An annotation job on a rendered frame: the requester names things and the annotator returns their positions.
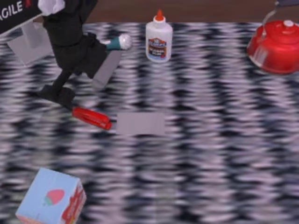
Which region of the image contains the red stapler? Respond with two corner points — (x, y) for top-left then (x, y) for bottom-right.
(71, 106), (113, 130)

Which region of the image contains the grey rectangular pad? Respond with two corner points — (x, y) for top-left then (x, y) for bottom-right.
(116, 112), (166, 135)

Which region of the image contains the translucent gray block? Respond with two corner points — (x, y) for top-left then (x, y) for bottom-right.
(8, 22), (52, 66)

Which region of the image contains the white glue bottle orange cap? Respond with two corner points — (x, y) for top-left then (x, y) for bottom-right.
(145, 9), (174, 63)

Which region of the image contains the red kettle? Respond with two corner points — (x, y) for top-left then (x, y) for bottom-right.
(246, 0), (299, 75)

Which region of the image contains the blue strawberry print carton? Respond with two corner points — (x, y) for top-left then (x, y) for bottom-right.
(15, 167), (87, 224)

